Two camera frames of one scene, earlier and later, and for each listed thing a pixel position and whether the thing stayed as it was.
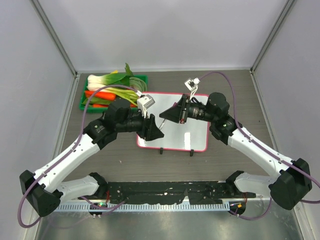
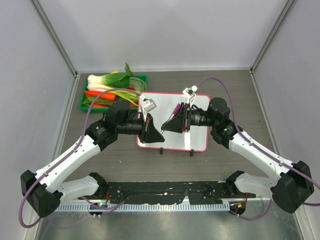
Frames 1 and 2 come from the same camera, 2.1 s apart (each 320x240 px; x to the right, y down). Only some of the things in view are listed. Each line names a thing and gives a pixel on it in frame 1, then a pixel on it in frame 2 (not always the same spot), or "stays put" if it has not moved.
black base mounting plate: x=173 y=192 stays put
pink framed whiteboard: x=193 y=135 stays put
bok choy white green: x=96 y=81 stays put
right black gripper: x=174 y=113 → x=181 y=121
